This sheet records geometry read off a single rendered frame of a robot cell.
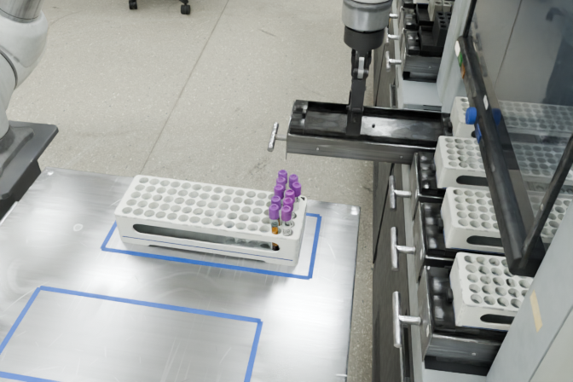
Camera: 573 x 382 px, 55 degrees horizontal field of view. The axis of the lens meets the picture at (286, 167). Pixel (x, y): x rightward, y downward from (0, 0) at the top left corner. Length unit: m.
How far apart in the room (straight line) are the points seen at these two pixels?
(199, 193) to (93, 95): 2.04
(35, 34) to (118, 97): 1.51
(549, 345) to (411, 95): 0.91
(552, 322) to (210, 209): 0.51
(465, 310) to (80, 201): 0.67
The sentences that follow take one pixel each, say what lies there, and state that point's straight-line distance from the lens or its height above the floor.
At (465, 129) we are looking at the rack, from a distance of 1.19.
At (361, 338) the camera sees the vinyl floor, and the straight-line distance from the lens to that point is 1.82.
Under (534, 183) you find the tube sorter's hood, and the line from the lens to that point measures 0.73.
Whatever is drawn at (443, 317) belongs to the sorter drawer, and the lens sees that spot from 0.88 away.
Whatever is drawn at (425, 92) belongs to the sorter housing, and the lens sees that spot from 1.51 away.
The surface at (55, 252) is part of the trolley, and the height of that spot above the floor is 0.82.
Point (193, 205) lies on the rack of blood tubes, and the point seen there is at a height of 0.88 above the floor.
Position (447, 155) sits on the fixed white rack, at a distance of 1.08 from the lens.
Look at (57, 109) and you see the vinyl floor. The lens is 2.88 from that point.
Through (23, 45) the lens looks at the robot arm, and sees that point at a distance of 1.41.
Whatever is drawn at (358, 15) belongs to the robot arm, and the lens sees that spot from 1.03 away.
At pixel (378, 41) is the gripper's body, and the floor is 1.03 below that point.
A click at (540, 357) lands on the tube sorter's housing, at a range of 0.73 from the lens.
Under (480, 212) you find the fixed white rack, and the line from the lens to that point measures 0.98.
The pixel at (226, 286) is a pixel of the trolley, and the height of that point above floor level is 0.82.
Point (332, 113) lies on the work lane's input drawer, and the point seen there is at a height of 0.80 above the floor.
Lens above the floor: 1.50
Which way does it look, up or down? 40 degrees down
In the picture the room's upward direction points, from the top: 2 degrees clockwise
